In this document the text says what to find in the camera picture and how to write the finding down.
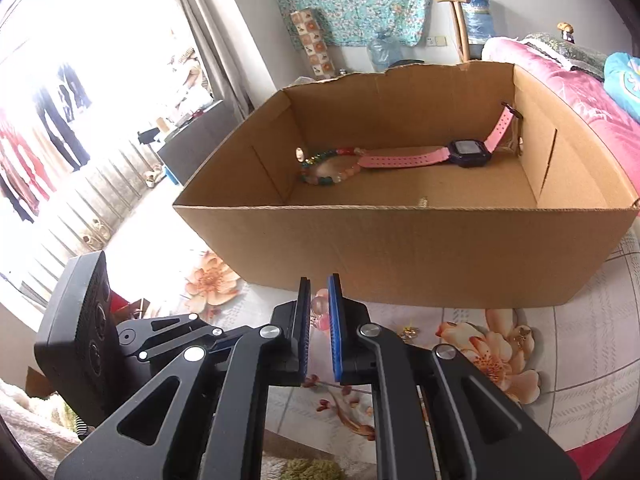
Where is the large blue water jug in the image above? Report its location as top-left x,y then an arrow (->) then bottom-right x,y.
367,30 -> 403,73

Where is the blue striped garment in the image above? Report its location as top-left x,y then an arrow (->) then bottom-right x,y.
602,51 -> 640,126

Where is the brown cardboard box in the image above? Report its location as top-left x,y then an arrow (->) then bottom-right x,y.
172,60 -> 640,311

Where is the multicolour bead bracelet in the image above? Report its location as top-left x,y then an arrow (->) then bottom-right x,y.
295,146 -> 368,187

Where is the teal floral wall cloth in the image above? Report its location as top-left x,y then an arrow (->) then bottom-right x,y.
272,0 -> 445,48

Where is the grey curtain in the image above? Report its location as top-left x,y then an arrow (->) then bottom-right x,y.
160,0 -> 256,111

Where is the pink bead bracelet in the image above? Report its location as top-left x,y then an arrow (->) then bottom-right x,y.
310,296 -> 333,332

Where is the grey cabinet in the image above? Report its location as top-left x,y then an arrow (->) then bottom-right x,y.
157,100 -> 241,186

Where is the wooden chair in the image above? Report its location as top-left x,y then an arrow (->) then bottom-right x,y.
432,0 -> 473,63

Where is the floral plaid tablecloth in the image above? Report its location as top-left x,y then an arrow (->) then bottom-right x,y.
107,240 -> 640,453

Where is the pink floral blanket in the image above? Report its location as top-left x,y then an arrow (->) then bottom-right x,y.
482,37 -> 640,206

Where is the red hanging garment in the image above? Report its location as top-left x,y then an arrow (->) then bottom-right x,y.
0,110 -> 56,211

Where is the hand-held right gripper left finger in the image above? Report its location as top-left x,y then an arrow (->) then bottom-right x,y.
55,276 -> 313,480

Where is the dark hanging garment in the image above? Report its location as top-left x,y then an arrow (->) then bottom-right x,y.
32,62 -> 93,171

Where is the grey lace cloth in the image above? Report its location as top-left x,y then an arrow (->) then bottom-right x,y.
522,32 -> 608,81

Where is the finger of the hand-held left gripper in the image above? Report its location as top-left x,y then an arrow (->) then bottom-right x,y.
127,311 -> 202,348
135,326 -> 261,363

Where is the green plush bow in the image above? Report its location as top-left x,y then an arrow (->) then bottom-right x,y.
280,457 -> 351,480

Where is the clear water bottle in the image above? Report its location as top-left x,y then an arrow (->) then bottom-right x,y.
457,0 -> 496,46

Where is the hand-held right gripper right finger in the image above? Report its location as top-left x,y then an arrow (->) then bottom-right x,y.
327,274 -> 581,480

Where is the pink strap smartwatch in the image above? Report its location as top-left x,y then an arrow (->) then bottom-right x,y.
357,102 -> 523,170

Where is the patterned tall box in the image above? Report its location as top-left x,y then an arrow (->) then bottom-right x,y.
290,7 -> 335,78

